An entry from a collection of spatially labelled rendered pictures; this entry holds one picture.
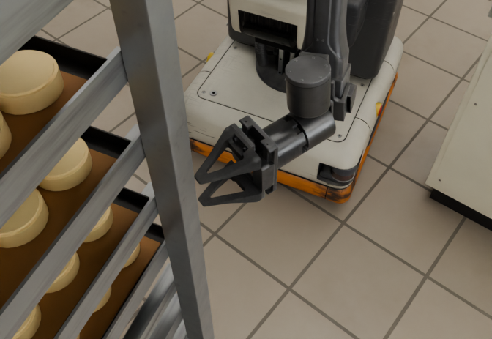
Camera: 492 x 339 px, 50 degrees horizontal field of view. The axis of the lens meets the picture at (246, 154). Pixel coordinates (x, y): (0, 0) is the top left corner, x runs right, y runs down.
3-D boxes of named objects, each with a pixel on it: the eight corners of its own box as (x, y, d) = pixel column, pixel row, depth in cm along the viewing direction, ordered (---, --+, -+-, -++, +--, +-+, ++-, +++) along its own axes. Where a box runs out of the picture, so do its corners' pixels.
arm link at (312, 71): (356, 97, 78) (299, 88, 81) (360, 31, 70) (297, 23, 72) (337, 154, 71) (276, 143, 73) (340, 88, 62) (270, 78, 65)
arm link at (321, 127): (340, 139, 74) (314, 118, 77) (342, 102, 69) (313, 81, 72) (302, 163, 72) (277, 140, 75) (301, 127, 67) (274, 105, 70)
